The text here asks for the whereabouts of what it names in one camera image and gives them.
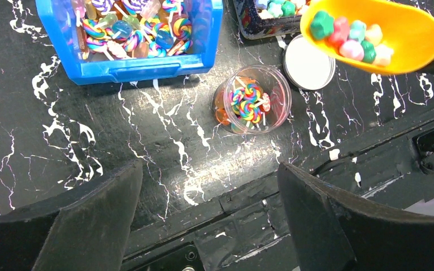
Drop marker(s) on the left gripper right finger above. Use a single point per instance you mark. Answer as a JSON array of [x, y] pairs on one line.
[[333, 229]]

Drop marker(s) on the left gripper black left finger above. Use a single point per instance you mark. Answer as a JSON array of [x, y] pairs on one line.
[[85, 228]]

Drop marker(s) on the clear glass jar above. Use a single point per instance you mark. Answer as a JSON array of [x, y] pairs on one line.
[[254, 100]]

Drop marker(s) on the white round jar lid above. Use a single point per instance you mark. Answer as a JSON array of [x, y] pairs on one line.
[[306, 66]]

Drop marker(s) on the yellow plastic scoop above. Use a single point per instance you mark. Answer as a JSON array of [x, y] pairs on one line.
[[383, 37]]

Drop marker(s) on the square tin of colourful candies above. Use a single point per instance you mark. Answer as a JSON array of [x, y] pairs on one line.
[[262, 19]]

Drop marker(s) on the blue plastic candy bin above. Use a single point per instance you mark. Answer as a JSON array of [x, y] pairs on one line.
[[123, 41]]

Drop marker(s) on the aluminium frame rail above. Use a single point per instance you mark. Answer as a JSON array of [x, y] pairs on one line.
[[247, 229]]

